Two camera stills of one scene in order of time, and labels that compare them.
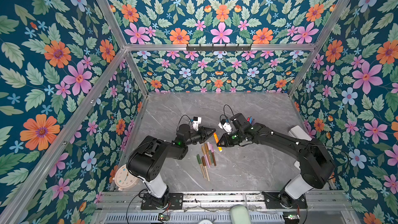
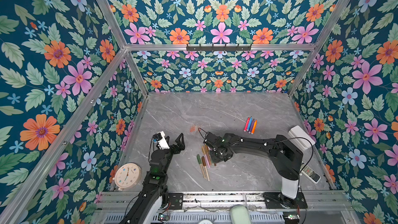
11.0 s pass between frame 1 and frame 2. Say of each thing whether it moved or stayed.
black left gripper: moved
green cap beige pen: stayed
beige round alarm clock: stayed
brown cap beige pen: stayed
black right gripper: moved
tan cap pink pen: stayed
